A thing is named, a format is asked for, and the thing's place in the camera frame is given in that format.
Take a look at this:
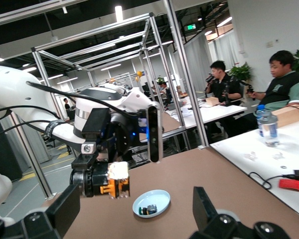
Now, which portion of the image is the person in black shirt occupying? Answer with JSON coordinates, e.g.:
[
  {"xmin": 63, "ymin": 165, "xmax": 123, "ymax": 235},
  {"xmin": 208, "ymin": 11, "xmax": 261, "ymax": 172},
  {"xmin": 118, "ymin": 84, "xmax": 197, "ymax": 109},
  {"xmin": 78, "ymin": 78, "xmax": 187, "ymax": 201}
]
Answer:
[{"xmin": 204, "ymin": 60, "xmax": 243, "ymax": 137}]

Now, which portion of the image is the aluminium profile cell frame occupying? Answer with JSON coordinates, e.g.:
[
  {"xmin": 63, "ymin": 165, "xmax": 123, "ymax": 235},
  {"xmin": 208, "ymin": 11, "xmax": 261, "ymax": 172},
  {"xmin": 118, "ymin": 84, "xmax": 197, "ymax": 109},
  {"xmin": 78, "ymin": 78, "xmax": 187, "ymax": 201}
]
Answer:
[{"xmin": 0, "ymin": 0, "xmax": 210, "ymax": 200}]

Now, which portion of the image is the person in green black jacket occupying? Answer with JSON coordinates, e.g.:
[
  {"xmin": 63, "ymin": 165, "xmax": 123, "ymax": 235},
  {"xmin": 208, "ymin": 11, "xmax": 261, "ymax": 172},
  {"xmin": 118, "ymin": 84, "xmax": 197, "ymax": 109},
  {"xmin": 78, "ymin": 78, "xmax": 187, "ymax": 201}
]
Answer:
[{"xmin": 246, "ymin": 50, "xmax": 299, "ymax": 130}]

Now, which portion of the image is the green push button switch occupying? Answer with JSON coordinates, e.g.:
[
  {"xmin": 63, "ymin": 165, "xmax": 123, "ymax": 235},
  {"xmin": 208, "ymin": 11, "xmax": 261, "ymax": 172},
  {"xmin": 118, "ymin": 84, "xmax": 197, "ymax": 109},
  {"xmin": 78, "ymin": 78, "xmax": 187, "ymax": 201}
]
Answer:
[{"xmin": 139, "ymin": 204, "xmax": 157, "ymax": 215}]

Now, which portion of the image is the large brown cardboard box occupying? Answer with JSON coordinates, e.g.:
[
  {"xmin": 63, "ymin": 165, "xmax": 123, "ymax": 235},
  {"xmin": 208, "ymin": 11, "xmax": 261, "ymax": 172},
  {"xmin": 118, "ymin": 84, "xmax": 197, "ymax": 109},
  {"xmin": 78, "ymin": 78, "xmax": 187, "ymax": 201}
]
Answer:
[{"xmin": 271, "ymin": 104, "xmax": 299, "ymax": 128}]

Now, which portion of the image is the white work table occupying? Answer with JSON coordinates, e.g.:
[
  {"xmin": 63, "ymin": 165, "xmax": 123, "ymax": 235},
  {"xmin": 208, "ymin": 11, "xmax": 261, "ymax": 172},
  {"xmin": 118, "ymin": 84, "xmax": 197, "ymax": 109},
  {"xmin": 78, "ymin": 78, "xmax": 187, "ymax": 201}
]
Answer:
[
  {"xmin": 164, "ymin": 97, "xmax": 247, "ymax": 130},
  {"xmin": 210, "ymin": 119, "xmax": 299, "ymax": 222}
]

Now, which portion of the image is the light blue round plate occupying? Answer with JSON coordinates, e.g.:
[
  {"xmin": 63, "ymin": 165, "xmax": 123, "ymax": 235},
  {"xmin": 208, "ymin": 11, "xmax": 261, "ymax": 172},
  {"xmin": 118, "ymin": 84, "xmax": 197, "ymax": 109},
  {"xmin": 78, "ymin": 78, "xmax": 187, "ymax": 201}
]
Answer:
[{"xmin": 132, "ymin": 189, "xmax": 171, "ymax": 219}]

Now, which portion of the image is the clear plastic water bottle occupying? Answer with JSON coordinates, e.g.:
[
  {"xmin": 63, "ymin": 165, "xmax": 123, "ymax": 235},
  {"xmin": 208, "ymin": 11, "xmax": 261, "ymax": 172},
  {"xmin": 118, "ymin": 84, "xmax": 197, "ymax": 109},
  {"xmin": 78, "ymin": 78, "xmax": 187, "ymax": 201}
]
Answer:
[{"xmin": 256, "ymin": 104, "xmax": 281, "ymax": 147}]

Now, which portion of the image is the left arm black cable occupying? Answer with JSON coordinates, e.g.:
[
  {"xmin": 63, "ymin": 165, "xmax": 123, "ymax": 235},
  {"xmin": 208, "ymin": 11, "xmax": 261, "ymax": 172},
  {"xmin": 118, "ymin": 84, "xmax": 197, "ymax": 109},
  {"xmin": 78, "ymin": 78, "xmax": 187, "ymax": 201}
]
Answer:
[{"xmin": 0, "ymin": 81, "xmax": 150, "ymax": 155}]

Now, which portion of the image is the red flat tool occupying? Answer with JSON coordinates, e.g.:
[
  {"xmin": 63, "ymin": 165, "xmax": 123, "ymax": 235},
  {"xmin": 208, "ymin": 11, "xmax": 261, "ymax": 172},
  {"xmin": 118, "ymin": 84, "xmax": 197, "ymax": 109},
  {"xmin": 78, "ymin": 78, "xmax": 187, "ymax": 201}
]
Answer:
[{"xmin": 279, "ymin": 179, "xmax": 299, "ymax": 194}]

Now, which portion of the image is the thin black desk cable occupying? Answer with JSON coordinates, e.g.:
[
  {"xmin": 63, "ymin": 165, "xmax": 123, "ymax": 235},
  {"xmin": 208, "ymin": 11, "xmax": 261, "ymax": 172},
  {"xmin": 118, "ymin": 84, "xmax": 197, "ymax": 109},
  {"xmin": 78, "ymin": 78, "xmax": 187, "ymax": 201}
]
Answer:
[{"xmin": 248, "ymin": 171, "xmax": 297, "ymax": 190}]

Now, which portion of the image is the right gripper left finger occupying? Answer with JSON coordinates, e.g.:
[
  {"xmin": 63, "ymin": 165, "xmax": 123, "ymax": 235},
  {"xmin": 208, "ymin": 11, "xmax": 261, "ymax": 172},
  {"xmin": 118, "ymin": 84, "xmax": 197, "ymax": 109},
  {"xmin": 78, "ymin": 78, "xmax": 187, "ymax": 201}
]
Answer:
[{"xmin": 0, "ymin": 183, "xmax": 81, "ymax": 239}]

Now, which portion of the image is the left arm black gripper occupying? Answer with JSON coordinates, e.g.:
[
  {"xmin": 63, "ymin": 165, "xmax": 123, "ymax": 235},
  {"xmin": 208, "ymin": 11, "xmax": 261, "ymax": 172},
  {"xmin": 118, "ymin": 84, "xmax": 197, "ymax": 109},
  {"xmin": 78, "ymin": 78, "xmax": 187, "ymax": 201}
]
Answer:
[{"xmin": 71, "ymin": 108, "xmax": 148, "ymax": 170}]

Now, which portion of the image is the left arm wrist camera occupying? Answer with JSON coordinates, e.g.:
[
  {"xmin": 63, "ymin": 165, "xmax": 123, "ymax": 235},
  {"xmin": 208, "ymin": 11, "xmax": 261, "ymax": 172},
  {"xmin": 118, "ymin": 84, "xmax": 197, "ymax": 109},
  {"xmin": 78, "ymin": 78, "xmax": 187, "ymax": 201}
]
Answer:
[{"xmin": 146, "ymin": 104, "xmax": 164, "ymax": 164}]

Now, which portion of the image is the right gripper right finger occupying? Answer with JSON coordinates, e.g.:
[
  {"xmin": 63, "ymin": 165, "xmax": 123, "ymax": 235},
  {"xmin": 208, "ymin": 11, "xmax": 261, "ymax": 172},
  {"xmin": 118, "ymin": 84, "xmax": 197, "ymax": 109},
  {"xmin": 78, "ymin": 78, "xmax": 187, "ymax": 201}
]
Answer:
[{"xmin": 189, "ymin": 186, "xmax": 292, "ymax": 239}]

